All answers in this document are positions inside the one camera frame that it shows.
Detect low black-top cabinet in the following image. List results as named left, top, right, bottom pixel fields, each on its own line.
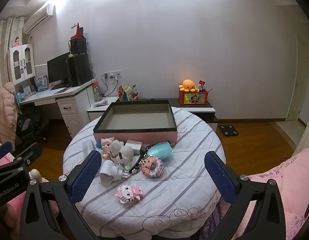
left=87, top=96, right=218, bottom=130

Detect shallow grey tray box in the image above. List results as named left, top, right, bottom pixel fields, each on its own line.
left=93, top=99, right=178, bottom=144

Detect teal packet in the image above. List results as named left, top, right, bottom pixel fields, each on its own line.
left=147, top=141, right=173, bottom=164

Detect blue box on desk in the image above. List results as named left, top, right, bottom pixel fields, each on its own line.
left=36, top=74, right=49, bottom=92

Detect orange octopus plush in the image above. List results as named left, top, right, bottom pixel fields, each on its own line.
left=179, top=79, right=198, bottom=92

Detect white wall socket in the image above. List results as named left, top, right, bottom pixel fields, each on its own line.
left=103, top=71, right=122, bottom=79

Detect black floor scale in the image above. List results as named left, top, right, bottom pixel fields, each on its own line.
left=218, top=124, right=239, bottom=137

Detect black hair clip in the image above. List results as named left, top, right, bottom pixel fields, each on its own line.
left=129, top=150, right=151, bottom=175

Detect pink brick donut toy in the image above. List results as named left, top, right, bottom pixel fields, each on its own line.
left=142, top=156, right=165, bottom=179

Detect pink jacket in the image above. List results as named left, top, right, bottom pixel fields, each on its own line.
left=0, top=82, right=19, bottom=143

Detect white handheld device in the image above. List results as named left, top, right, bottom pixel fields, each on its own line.
left=112, top=140, right=134, bottom=165

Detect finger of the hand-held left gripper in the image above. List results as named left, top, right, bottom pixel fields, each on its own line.
left=10, top=142, right=43, bottom=170
left=0, top=141, right=13, bottom=163

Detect colourful snack bags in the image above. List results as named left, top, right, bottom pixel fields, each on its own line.
left=118, top=83, right=140, bottom=102

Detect black box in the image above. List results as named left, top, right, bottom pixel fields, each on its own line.
left=70, top=37, right=88, bottom=55

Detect white air conditioner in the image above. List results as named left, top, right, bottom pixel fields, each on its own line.
left=23, top=4, right=56, bottom=33

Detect white desk with drawers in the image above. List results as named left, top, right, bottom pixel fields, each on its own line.
left=16, top=79, right=97, bottom=138

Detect black office chair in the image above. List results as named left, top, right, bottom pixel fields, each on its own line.
left=16, top=104, right=49, bottom=143

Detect red paper item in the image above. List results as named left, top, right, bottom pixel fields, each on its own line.
left=70, top=22, right=84, bottom=40

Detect black monitor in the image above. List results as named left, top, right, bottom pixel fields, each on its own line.
left=47, top=52, right=71, bottom=85

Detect white plug adapter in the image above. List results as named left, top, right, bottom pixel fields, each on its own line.
left=99, top=160, right=129, bottom=187

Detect black computer tower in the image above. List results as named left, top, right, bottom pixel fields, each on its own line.
left=67, top=53, right=92, bottom=87

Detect pink quilted blanket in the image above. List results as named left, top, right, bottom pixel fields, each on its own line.
left=217, top=147, right=309, bottom=240

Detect small white box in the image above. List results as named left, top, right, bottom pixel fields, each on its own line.
left=125, top=142, right=143, bottom=155

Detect clear bottle orange cap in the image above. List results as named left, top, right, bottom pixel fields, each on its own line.
left=93, top=81, right=102, bottom=102

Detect white bed post knob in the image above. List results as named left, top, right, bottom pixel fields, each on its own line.
left=30, top=169, right=49, bottom=183

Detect white door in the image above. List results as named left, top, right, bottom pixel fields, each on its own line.
left=286, top=32, right=309, bottom=120

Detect black power cables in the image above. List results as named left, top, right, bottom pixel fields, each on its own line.
left=101, top=74, right=120, bottom=97

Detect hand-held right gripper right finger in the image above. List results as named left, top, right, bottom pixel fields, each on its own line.
left=204, top=151, right=286, bottom=240

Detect pink brick cat toy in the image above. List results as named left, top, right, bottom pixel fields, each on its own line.
left=116, top=184, right=143, bottom=204

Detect white glass-door cabinet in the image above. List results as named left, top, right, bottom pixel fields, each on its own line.
left=7, top=43, right=36, bottom=83

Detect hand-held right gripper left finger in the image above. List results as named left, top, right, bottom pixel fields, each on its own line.
left=20, top=150, right=102, bottom=240

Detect pink-eared doll figure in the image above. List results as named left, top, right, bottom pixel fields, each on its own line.
left=101, top=137, right=117, bottom=159

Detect red toy box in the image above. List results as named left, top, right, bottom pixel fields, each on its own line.
left=179, top=89, right=210, bottom=105

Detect white curtain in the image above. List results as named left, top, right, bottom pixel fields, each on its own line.
left=0, top=17, right=25, bottom=90

